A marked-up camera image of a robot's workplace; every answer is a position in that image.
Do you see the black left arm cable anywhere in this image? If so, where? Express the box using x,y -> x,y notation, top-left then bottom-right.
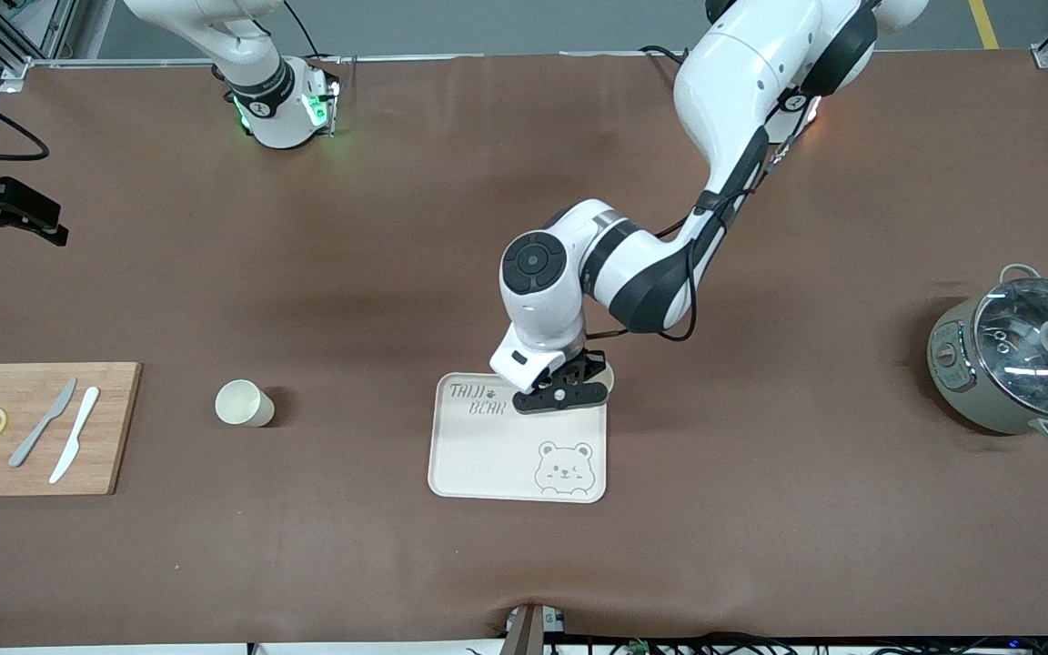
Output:
579,91 -> 807,343

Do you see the glass pot lid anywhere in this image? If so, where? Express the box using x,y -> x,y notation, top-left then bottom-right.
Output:
972,277 -> 1048,421

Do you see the grey plastic knife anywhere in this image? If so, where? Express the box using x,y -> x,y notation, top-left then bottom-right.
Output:
8,378 -> 78,469

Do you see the pale green electric pot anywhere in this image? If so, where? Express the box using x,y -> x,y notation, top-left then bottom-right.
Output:
927,264 -> 1048,445

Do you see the wooden cutting board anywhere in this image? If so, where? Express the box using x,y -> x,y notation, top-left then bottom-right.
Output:
0,362 -> 143,498

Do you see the brown table mat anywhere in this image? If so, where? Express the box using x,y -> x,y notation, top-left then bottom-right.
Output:
0,50 -> 1048,649

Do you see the black right base cable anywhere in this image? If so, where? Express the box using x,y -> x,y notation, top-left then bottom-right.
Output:
283,0 -> 343,63

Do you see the cream tray with bear print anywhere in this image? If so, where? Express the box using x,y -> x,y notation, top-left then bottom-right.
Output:
427,372 -> 608,504

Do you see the metal table edge bracket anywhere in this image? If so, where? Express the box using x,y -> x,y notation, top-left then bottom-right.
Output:
503,602 -> 567,655

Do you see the white plastic knife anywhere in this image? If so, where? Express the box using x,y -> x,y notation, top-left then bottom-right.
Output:
48,387 -> 101,485

